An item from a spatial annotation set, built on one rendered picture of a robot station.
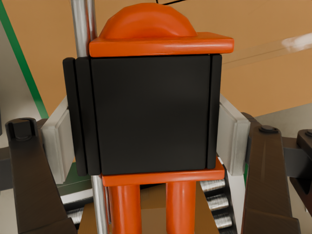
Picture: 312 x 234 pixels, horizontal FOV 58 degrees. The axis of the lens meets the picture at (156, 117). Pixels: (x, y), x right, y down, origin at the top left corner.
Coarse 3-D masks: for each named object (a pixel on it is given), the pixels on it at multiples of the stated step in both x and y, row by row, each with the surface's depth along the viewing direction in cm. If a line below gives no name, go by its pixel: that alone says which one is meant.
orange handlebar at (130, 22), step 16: (112, 16) 16; (128, 16) 15; (144, 16) 15; (160, 16) 15; (176, 16) 15; (112, 32) 15; (128, 32) 15; (144, 32) 15; (160, 32) 15; (176, 32) 15; (192, 32) 16; (112, 192) 19; (128, 192) 19; (176, 192) 19; (192, 192) 19; (112, 208) 19; (128, 208) 19; (176, 208) 19; (192, 208) 20; (112, 224) 20; (128, 224) 19; (176, 224) 20; (192, 224) 20
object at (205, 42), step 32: (96, 64) 14; (128, 64) 14; (160, 64) 14; (192, 64) 14; (96, 96) 15; (128, 96) 15; (160, 96) 15; (192, 96) 15; (128, 128) 15; (160, 128) 16; (192, 128) 16; (128, 160) 16; (160, 160) 16; (192, 160) 16
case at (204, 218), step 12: (144, 192) 94; (156, 192) 93; (144, 204) 89; (156, 204) 87; (204, 204) 82; (84, 216) 91; (204, 216) 77; (84, 228) 85; (96, 228) 84; (204, 228) 73; (216, 228) 72
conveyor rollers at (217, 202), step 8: (144, 184) 97; (208, 184) 98; (216, 184) 98; (224, 184) 99; (80, 200) 97; (208, 200) 103; (216, 200) 102; (224, 200) 102; (80, 208) 101; (216, 208) 102; (72, 216) 99; (80, 216) 99; (216, 216) 107; (224, 216) 106; (216, 224) 105; (224, 224) 105; (224, 232) 110
